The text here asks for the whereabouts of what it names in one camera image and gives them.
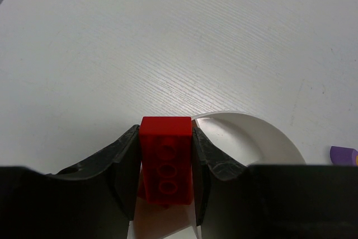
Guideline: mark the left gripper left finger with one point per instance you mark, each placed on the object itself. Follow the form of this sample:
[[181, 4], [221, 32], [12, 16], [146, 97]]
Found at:
[[94, 198]]

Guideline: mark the purple butterfly lego piece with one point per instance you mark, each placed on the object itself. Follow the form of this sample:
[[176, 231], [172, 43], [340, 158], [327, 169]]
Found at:
[[343, 156]]

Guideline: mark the white divided round container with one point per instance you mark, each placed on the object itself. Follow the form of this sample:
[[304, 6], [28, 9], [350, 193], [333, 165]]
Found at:
[[247, 139]]

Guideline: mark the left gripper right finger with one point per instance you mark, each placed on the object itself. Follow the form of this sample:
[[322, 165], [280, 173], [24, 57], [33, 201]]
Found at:
[[270, 201]]

